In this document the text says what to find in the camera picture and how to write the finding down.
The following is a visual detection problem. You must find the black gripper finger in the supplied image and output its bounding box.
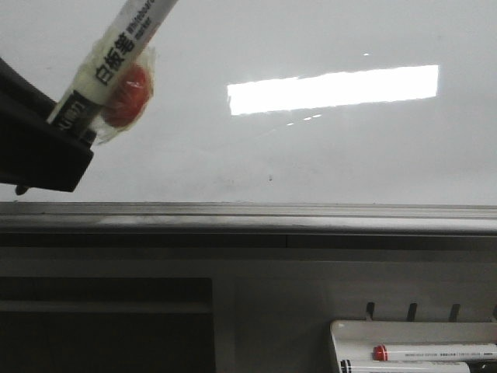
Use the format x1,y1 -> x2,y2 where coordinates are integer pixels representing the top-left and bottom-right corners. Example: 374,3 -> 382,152
1,61 -> 94,193

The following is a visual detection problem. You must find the black capped white marker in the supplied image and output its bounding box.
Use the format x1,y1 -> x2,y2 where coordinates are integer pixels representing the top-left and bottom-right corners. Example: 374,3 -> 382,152
339,360 -> 470,373

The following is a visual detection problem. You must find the dark metal hook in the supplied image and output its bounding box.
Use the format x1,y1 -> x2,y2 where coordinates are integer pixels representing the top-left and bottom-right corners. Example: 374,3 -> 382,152
449,303 -> 461,322
406,302 -> 418,322
366,302 -> 375,321

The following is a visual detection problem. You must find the dark metal hook middle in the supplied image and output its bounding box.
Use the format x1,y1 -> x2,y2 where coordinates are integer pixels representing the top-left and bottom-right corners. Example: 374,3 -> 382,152
406,302 -> 418,322

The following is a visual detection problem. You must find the white plastic marker tray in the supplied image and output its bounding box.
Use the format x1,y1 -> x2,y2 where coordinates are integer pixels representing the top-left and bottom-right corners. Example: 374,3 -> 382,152
329,320 -> 496,372

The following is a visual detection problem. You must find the white black whiteboard marker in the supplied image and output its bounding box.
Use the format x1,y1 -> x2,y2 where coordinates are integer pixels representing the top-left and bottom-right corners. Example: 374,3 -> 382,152
47,0 -> 176,138

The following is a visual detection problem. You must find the dark metal hook right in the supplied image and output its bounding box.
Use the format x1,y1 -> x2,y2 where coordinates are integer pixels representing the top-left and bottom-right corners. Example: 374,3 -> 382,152
449,303 -> 461,322

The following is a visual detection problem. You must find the red magnet taped to marker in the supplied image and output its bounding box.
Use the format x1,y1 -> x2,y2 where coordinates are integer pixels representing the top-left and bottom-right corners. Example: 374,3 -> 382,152
91,47 -> 156,145

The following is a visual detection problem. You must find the dark metal hook left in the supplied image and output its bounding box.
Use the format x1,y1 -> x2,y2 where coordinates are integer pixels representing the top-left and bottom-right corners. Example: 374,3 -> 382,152
366,302 -> 375,321

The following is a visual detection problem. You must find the grey aluminium whiteboard ledge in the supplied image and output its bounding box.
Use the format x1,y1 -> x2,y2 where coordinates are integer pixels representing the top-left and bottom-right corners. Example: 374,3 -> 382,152
1,202 -> 496,236

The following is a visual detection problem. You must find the red capped white marker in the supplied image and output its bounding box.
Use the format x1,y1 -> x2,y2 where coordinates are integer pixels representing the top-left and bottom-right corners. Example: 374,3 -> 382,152
372,343 -> 496,361

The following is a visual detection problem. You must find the white glossy whiteboard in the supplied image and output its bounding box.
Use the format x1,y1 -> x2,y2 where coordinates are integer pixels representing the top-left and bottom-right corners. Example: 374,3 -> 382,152
23,1 -> 496,205

